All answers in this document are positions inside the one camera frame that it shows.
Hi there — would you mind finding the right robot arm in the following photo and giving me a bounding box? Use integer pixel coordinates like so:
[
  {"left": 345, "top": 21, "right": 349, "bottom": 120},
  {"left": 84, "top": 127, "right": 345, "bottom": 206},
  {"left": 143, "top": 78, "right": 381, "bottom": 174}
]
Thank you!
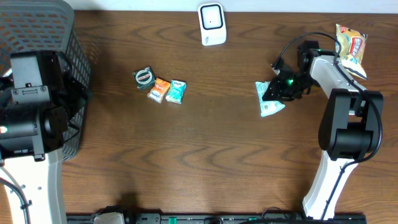
[{"left": 262, "top": 40, "right": 384, "bottom": 221}]

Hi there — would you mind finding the large yellow snack bag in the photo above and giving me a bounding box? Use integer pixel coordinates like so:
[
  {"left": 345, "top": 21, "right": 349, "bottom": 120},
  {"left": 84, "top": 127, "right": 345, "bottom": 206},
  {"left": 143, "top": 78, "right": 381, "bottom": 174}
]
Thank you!
[{"left": 336, "top": 24, "right": 368, "bottom": 80}]

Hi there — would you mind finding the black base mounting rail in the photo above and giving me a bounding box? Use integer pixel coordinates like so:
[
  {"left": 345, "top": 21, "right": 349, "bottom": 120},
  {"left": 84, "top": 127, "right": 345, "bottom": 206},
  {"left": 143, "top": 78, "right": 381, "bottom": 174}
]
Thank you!
[{"left": 67, "top": 212, "right": 368, "bottom": 224}]

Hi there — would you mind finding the light green snack packet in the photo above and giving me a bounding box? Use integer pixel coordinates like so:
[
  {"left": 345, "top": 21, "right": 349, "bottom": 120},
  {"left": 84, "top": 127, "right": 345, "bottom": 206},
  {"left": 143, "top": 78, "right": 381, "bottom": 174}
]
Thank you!
[{"left": 255, "top": 82, "right": 285, "bottom": 117}]

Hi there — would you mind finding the dark grey plastic basket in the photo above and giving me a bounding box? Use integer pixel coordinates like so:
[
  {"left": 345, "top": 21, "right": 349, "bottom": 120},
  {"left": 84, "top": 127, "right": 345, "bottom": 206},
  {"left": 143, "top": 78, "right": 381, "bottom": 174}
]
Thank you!
[{"left": 1, "top": 1, "right": 91, "bottom": 160}]

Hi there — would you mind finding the white barcode scanner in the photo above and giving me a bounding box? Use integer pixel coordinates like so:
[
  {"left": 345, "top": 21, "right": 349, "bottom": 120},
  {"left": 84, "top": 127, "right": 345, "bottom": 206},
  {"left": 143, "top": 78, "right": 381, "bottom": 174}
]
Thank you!
[{"left": 198, "top": 2, "right": 227, "bottom": 46}]

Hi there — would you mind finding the teal candy packet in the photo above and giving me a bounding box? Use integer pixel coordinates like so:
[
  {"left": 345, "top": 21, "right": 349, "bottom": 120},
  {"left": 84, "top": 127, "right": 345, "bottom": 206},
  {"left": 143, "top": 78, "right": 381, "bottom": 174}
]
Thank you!
[{"left": 165, "top": 80, "right": 187, "bottom": 104}]

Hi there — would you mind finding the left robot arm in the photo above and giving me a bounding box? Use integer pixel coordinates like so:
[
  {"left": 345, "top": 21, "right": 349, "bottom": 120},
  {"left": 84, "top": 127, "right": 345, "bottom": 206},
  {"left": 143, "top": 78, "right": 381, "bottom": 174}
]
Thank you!
[{"left": 1, "top": 50, "right": 91, "bottom": 223}]

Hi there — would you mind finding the orange candy packet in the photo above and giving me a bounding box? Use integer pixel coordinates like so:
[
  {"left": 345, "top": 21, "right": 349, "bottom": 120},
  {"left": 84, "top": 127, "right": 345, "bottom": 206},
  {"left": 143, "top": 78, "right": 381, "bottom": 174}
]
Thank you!
[{"left": 147, "top": 78, "right": 170, "bottom": 103}]

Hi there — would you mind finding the black round-logo snack packet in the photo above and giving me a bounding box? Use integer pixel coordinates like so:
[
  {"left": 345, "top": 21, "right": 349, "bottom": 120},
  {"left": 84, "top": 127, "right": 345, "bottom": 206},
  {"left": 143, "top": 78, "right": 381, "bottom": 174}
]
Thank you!
[{"left": 132, "top": 67, "right": 156, "bottom": 91}]

